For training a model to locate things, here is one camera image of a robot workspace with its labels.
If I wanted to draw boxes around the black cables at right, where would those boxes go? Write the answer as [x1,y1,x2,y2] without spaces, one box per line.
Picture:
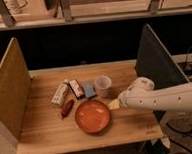
[160,40,192,154]

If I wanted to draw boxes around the orange ceramic bowl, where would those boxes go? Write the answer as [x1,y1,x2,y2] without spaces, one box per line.
[74,100,111,134]

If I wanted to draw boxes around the translucent plastic cup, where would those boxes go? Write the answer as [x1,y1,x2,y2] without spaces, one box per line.
[94,75,112,97]

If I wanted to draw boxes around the cream gripper fingertip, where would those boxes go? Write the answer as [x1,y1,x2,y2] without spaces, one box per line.
[108,99,120,109]

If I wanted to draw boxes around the white snack packet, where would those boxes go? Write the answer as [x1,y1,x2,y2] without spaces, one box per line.
[51,79,69,106]

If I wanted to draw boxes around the right dark side panel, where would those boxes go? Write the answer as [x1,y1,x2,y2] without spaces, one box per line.
[131,20,192,123]

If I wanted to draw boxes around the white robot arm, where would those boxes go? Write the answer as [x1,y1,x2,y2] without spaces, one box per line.
[108,77,192,112]

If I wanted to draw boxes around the red and white box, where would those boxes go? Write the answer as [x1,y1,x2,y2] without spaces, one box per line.
[69,79,85,100]

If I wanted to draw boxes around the left wooden side panel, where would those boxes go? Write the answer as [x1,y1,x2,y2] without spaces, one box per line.
[0,38,31,144]

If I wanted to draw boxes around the red sausage toy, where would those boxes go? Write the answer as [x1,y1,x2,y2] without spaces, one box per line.
[61,99,74,117]

